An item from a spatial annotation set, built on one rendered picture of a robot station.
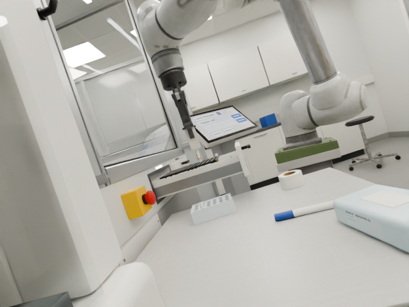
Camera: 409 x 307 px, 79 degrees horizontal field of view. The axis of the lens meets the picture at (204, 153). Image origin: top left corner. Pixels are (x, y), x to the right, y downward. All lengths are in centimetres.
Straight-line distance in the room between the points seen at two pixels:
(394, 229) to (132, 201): 54
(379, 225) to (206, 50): 466
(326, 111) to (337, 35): 434
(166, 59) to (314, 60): 65
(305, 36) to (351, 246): 88
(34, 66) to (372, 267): 40
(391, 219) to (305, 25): 89
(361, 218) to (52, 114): 41
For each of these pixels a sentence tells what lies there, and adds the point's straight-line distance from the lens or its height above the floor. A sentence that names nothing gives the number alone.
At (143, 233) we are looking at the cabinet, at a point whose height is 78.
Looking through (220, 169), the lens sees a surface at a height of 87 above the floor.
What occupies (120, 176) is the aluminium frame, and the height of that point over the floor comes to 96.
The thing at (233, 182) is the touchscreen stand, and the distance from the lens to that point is 187.
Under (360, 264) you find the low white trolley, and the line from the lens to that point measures 40.
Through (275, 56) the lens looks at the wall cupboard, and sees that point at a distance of 463.
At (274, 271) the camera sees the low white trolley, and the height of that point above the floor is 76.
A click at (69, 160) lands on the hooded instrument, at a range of 18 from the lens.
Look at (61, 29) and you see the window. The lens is 83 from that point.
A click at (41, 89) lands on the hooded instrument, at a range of 19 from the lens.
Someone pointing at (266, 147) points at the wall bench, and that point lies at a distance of 403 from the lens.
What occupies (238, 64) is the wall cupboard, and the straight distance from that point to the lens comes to 449.
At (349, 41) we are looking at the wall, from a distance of 557.
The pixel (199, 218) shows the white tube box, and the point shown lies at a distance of 72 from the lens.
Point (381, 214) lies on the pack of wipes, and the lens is 42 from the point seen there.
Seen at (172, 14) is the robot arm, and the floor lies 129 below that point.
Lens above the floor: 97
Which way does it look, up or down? 2 degrees down
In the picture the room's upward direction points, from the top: 18 degrees counter-clockwise
